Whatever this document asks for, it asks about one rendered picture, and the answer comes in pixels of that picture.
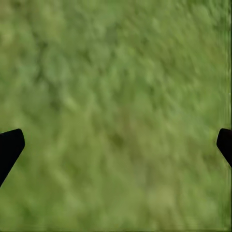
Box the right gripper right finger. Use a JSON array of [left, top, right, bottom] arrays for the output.
[[217, 129, 232, 167]]

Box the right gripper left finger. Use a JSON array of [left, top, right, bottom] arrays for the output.
[[0, 129, 25, 186]]

